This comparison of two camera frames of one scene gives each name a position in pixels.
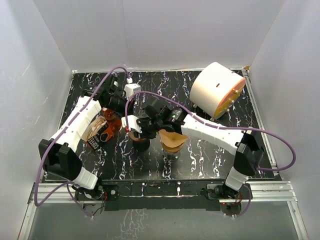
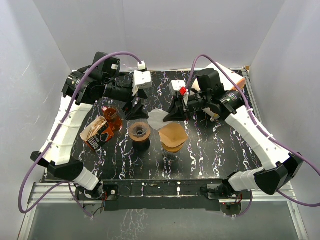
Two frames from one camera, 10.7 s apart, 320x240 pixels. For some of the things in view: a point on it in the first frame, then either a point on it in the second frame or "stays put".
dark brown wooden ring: [131, 134] stays put
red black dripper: [142, 145] stays put
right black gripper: [141, 121] -> [179, 111]
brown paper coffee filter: [173, 141] stays put
